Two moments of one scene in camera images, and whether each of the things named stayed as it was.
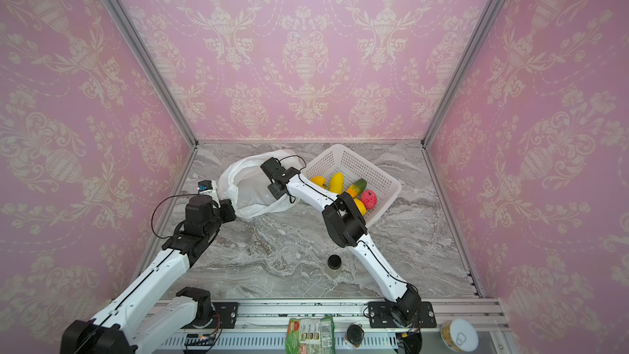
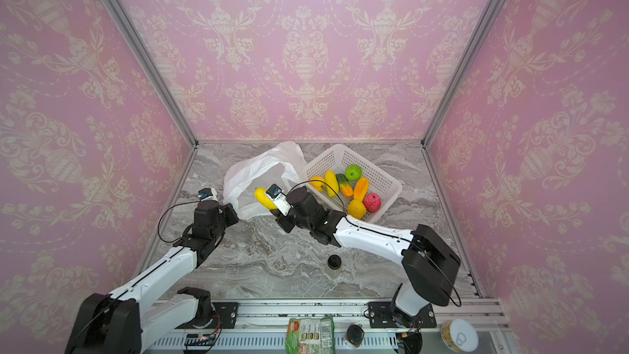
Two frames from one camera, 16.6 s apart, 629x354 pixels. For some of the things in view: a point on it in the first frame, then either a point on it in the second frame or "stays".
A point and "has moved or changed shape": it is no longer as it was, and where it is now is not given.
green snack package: (310, 336) stays
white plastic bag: (242, 187) has moved or changed shape
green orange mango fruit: (357, 188) → (345, 186)
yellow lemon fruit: (360, 206) stays
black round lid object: (355, 334) stays
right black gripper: (270, 169) → (286, 220)
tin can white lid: (459, 335) stays
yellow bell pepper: (319, 180) stays
